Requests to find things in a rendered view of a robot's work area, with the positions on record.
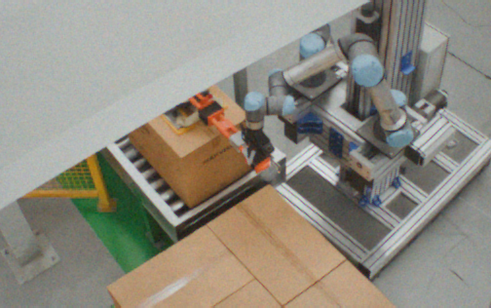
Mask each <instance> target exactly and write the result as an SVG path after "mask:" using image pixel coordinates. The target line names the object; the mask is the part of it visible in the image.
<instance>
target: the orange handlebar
mask: <svg viewBox="0 0 491 308"><path fill-rule="evenodd" d="M188 99H189V100H190V101H191V102H192V104H193V105H194V106H195V107H196V108H199V107H200V106H201V105H200V104H199V103H198V102H197V101H196V100H195V99H194V98H193V97H192V96H191V97H189V98H188ZM218 118H219V119H220V120H221V121H222V122H220V123H218V122H217V121H216V120H215V119H214V118H212V119H211V122H212V123H213V124H214V125H215V126H216V127H217V130H218V131H219V132H220V133H221V134H222V135H225V136H227V137H228V138H229V136H231V135H230V134H229V133H230V132H233V133H234V134H236V133H237V132H238V129H237V128H236V127H235V126H234V124H233V123H232V122H231V121H230V120H229V119H228V118H227V119H226V118H225V117H224V116H223V115H222V114H219V115H218ZM229 139H230V138H229ZM269 165H270V162H267V163H266V164H264V165H262V166H261V167H260V168H259V169H260V170H265V169H267V168H268V167H269Z"/></svg>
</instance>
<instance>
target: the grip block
mask: <svg viewBox="0 0 491 308"><path fill-rule="evenodd" d="M223 111H224V108H223V107H221V106H220V105H219V104H218V103H217V102H216V101H215V100H211V101H209V102H208V103H206V104H204V105H202V106H200V107H199V108H198V113H199V118H200V119H201V120H202V121H203V122H204V123H205V124H206V125H207V126H208V125H209V126H210V127H211V125H213V123H212V122H211V119H212V118H214V119H215V120H216V121H217V122H218V121H220V119H219V118H218V115H219V114H222V115H223V116H224V112H223Z"/></svg>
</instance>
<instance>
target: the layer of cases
mask: <svg viewBox="0 0 491 308"><path fill-rule="evenodd" d="M106 288H107V290H108V292H109V294H110V296H111V298H112V300H113V302H114V304H115V307H116V308H396V306H395V305H394V304H393V303H392V302H391V301H390V300H389V299H388V298H387V297H386V296H385V295H384V294H383V293H382V292H381V291H380V290H379V289H377V288H376V287H375V286H374V285H373V284H372V283H370V282H369V281H368V280H367V279H366V278H365V277H364V276H363V275H362V274H361V272H360V271H358V269H357V268H356V267H355V266H354V265H353V264H351V262H350V261H349V260H347V258H346V257H344V255H343V254H342V253H341V252H340V251H339V250H336V249H335V247H334V246H333V245H332V244H331V243H329V242H328V241H327V240H326V238H325V237H324V236H323V235H322V234H321V233H320V232H318V231H317V230H316V228H315V227H314V226H313V225H312V224H311V223H310V222H309V221H308V220H306V219H305V218H303V217H302V215H301V214H300V213H299V212H298V211H297V210H296V209H295V208H294V207H292V206H291V205H290V204H289V203H288V202H287V201H286V199H285V198H284V197H283V196H282V195H281V194H280V193H279V192H278V191H277V190H276V189H275V188H273V187H272V186H271V185H270V184H268V185H267V186H265V187H264V188H263V189H260V190H258V191H257V192H255V193H254V194H252V195H251V196H249V197H248V198H246V199H245V200H243V201H241V202H240V203H238V204H237V205H236V206H235V207H233V208H232V209H230V210H228V211H226V212H224V213H223V214H221V215H220V216H218V217H217V218H216V219H215V220H213V221H212V222H210V223H208V224H207V225H204V226H202V227H201V228H199V230H197V231H196V232H194V233H192V234H191V235H188V236H186V237H185V238H184V239H183V240H181V241H180V242H178V243H176V244H175V245H172V246H171V247H170V248H168V249H167V250H165V251H163V252H161V253H159V254H158V255H156V256H155V257H153V259H150V260H148V261H147V262H145V263H144V264H143V265H140V266H138V267H137V268H136V269H135V270H133V271H131V272H129V274H127V275H126V276H123V277H122V278H121V279H119V280H118V281H115V282H114V283H112V284H111V285H110V286H107V287H106Z"/></svg>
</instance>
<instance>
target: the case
mask: <svg viewBox="0 0 491 308"><path fill-rule="evenodd" d="M209 88H210V89H211V90H212V91H213V92H214V93H215V94H216V95H217V96H218V97H219V98H220V99H221V100H222V101H224V102H225V103H226V104H227V105H228V109H226V110H224V111H223V112H224V117H225V118H226V119H227V118H228V119H229V120H230V121H231V122H232V123H233V124H234V126H235V127H236V128H237V129H238V131H239V132H241V131H242V130H241V129H240V123H242V124H243V126H244V127H245V128H246V123H245V122H244V119H245V118H246V115H245V112H244V111H243V110H242V109H241V108H240V107H239V106H238V104H237V103H235V102H234V101H233V100H232V99H230V98H229V97H228V96H227V95H226V94H224V93H223V92H222V91H220V90H219V89H218V88H217V87H216V86H215V85H212V86H211V87H209ZM179 109H180V110H181V111H182V112H183V113H184V114H185V115H187V116H188V117H189V116H190V115H191V114H194V112H193V111H192V110H191V108H190V107H184V108H179ZM194 124H195V128H193V129H191V130H189V132H187V133H185V134H183V135H181V136H177V135H176V134H175V133H174V132H173V131H172V130H171V127H170V126H169V125H168V124H167V123H166V122H165V121H164V120H163V119H161V118H160V117H159V116H158V117H156V118H155V119H153V120H151V121H148V122H146V123H145V124H143V125H141V126H140V127H138V128H136V129H134V130H133V131H132V132H130V133H128V136H129V140H130V141H131V142H132V144H133V145H134V147H135V148H136V149H137V150H138V151H139V152H140V153H141V154H142V155H143V158H144V159H145V160H147V161H148V162H149V163H150V164H151V165H152V166H153V168H154V169H155V170H156V171H157V173H158V174H159V175H160V176H161V177H162V179H163V180H164V181H166V182H167V183H168V184H169V185H170V186H171V188H172V189H173V190H174V192H175V193H176V194H177V195H178V196H179V197H180V199H181V200H182V201H183V202H184V203H185V204H186V205H188V206H189V207H190V209H192V208H194V206H197V205H199V204H200V203H201V202H203V201H204V200H206V199H207V198H209V197H210V196H212V195H213V194H214V193H216V192H217V191H219V190H220V189H222V188H225V187H227V186H228V185H230V184H231V183H233V182H235V181H236V180H238V178H240V177H241V176H243V175H245V174H246V173H248V172H250V171H251V170H253V167H252V166H251V165H249V164H248V163H245V155H244V154H243V153H242V152H240V153H238V151H237V150H236V149H235V148H234V147H233V146H232V145H231V144H230V139H229V138H228V137H227V136H225V135H222V134H221V133H220V132H219V131H218V130H217V127H216V126H215V125H211V127H210V126H209V125H208V126H207V125H206V124H205V123H204V122H203V121H202V120H201V119H200V120H198V121H197V122H195V123H194Z"/></svg>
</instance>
